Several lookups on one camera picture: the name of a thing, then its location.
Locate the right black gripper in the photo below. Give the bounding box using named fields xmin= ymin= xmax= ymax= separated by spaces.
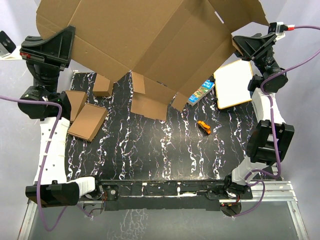
xmin=227 ymin=33 xmax=279 ymax=75

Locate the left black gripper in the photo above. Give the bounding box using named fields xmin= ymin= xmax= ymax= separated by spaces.
xmin=18 ymin=24 xmax=74 ymax=100

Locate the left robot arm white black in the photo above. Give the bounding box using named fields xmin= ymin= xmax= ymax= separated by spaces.
xmin=17 ymin=25 xmax=104 ymax=208

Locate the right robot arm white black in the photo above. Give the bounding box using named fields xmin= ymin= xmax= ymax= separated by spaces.
xmin=222 ymin=32 xmax=295 ymax=199

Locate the folded brown cardboard box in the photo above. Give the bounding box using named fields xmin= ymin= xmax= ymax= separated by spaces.
xmin=67 ymin=103 xmax=108 ymax=142

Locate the blue Treehouse book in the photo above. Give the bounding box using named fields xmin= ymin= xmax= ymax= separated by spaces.
xmin=187 ymin=79 xmax=215 ymax=106

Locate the orange toy car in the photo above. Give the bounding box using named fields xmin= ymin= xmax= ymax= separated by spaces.
xmin=197 ymin=120 xmax=211 ymax=135

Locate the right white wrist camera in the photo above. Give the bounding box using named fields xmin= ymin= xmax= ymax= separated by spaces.
xmin=268 ymin=22 xmax=295 ymax=41

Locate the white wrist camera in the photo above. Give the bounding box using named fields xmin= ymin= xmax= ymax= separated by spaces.
xmin=268 ymin=22 xmax=295 ymax=41
xmin=0 ymin=30 xmax=22 ymax=61

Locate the white board yellow frame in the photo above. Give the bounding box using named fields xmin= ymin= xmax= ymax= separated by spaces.
xmin=213 ymin=59 xmax=253 ymax=110

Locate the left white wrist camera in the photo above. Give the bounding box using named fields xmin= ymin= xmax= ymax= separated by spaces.
xmin=0 ymin=30 xmax=22 ymax=61

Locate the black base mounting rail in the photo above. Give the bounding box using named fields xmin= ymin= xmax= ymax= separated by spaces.
xmin=74 ymin=178 xmax=253 ymax=212

